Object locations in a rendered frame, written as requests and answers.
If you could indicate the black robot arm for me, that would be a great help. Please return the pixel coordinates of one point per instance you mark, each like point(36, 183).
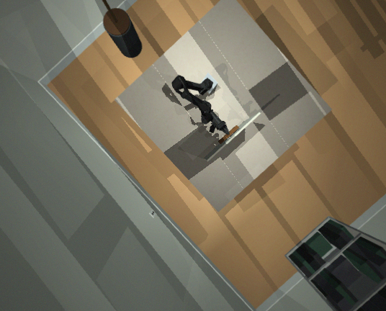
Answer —
point(205, 107)

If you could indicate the brown rectangular picture frame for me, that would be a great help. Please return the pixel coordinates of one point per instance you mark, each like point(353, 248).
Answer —
point(226, 136)

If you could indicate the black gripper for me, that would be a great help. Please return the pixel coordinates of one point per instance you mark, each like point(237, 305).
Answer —
point(221, 125)

